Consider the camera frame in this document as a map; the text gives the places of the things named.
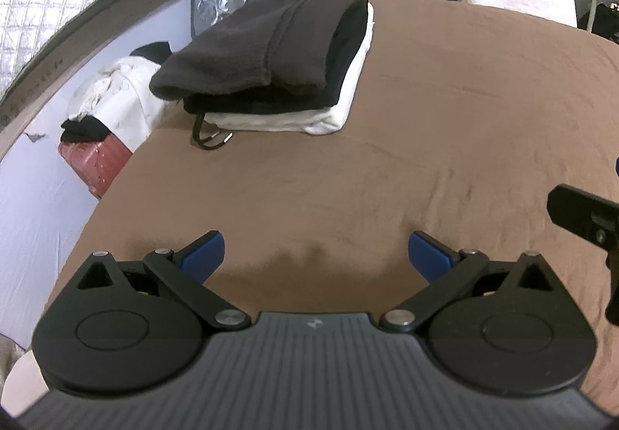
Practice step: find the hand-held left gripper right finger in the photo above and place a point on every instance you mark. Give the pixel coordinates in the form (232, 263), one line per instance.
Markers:
(428, 258)

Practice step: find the white crumpled cloth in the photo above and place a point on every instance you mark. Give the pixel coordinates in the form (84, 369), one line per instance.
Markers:
(130, 91)

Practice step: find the dark grey knit sweater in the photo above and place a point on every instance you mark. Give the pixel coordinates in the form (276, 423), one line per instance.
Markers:
(242, 43)

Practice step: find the black folded garment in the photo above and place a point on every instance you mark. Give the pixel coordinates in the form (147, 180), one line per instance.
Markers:
(348, 38)

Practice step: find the red basket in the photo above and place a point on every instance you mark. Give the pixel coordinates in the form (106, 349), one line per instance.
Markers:
(94, 164)

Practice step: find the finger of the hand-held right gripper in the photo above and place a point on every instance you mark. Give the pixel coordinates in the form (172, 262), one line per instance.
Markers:
(575, 212)

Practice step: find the folded black and white clothes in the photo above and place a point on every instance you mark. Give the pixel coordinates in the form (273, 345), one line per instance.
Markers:
(329, 120)

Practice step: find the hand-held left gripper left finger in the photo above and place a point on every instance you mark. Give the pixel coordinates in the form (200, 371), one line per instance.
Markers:
(205, 258)

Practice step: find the pile of dark clothes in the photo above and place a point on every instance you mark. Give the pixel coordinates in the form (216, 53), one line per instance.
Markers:
(604, 24)

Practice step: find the grey curved bed frame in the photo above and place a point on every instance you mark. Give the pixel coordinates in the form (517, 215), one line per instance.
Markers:
(96, 9)

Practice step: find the black cloth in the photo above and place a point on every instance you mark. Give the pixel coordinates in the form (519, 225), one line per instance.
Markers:
(154, 50)
(84, 130)

